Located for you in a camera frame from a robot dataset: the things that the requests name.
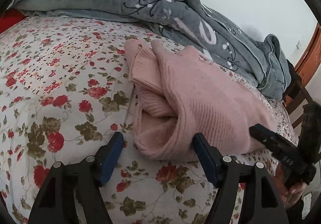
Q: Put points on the person's right hand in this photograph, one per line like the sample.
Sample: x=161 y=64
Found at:
x=288 y=195

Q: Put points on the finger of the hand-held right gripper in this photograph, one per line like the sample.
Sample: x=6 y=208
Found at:
x=270 y=138

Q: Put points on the grey printed blanket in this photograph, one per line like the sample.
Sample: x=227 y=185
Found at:
x=155 y=1

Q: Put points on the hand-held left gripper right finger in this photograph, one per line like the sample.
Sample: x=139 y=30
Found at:
x=206 y=160

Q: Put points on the orange wooden door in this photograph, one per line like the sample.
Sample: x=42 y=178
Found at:
x=309 y=56

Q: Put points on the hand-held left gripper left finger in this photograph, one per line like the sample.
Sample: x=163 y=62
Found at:
x=112 y=155

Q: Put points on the floral bed sheet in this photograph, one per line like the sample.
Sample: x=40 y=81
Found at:
x=62 y=93

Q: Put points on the white wall switch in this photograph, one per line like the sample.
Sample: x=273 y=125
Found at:
x=298 y=45

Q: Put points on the red cloth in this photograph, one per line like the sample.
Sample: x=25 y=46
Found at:
x=10 y=19

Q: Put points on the pink knit sweater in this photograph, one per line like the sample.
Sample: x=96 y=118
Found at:
x=200 y=103

